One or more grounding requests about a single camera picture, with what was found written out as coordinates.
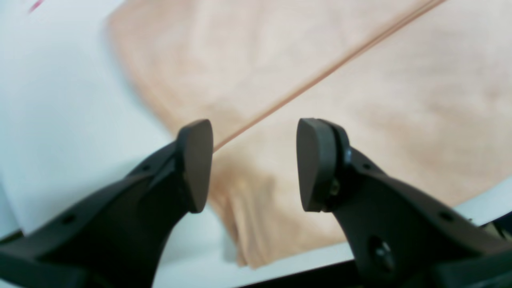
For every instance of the peach pink T-shirt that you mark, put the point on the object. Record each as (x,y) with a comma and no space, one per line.
(421,87)

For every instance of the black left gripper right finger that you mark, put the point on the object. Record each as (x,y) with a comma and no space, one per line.
(400,237)

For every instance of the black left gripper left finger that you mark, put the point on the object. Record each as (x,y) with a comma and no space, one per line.
(115,237)

